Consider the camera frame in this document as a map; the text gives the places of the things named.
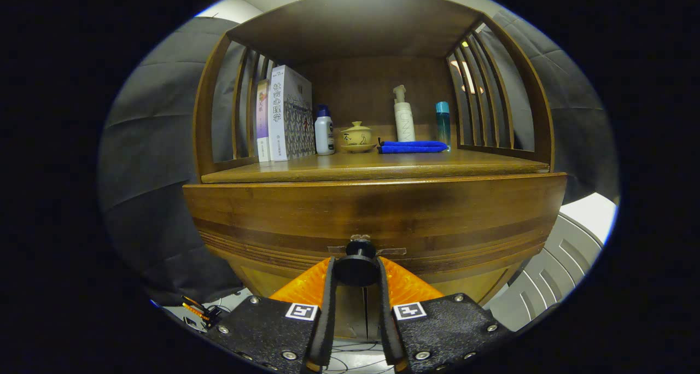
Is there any black round drawer knob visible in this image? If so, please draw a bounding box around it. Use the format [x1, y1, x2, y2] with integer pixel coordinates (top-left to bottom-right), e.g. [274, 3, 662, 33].
[334, 239, 381, 287]

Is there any thin purple book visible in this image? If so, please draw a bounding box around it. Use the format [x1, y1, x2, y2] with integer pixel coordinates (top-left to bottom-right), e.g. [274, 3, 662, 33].
[256, 79, 271, 163]

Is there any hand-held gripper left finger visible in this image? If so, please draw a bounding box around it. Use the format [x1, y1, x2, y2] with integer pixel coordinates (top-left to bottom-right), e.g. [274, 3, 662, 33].
[205, 256, 337, 373]

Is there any brown wooden cabinet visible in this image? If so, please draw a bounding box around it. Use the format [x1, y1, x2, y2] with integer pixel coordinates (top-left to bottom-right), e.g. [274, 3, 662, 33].
[182, 0, 568, 342]

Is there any clear blue bottle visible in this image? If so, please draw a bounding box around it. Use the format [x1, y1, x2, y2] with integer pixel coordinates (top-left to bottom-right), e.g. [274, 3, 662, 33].
[435, 101, 451, 148]

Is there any brown wooden countertop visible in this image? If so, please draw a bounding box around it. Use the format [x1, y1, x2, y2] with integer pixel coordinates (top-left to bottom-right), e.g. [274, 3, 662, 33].
[201, 149, 550, 184]

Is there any brown wooden drawer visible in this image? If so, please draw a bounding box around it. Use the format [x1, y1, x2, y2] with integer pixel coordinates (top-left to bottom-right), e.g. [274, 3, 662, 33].
[182, 173, 568, 279]

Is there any black backdrop cloth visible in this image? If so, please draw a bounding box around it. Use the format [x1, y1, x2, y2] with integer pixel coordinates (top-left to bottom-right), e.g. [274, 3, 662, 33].
[98, 8, 621, 306]

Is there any tangle of black cables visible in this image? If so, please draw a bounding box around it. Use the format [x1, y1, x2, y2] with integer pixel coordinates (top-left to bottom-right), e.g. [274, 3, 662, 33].
[328, 338, 394, 374]

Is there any orange and black tool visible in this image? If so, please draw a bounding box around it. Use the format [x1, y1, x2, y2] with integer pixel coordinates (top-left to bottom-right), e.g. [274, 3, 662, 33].
[180, 295, 222, 328]

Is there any thick white patterned book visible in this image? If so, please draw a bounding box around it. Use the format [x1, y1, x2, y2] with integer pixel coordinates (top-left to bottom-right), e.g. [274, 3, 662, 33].
[268, 65, 316, 162]

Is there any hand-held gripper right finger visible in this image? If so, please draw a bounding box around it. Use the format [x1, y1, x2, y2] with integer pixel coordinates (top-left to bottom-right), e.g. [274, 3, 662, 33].
[377, 256, 515, 373]

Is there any beige lidded teacup with saucer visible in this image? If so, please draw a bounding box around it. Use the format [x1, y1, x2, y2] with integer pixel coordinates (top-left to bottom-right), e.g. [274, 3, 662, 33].
[339, 121, 377, 154]

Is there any white grey side cabinet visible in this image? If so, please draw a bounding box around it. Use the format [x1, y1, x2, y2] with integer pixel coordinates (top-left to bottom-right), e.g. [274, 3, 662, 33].
[484, 192, 619, 334]

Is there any blue folded cloth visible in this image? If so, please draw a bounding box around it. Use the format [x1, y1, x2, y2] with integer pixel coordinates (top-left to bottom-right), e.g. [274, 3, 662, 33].
[377, 139, 449, 154]

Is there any white bottle with blue cap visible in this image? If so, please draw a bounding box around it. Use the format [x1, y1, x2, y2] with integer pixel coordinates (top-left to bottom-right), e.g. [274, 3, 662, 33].
[314, 105, 335, 156]

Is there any white pump bottle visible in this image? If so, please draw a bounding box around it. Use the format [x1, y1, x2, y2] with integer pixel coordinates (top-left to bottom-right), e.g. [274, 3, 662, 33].
[393, 85, 416, 143]

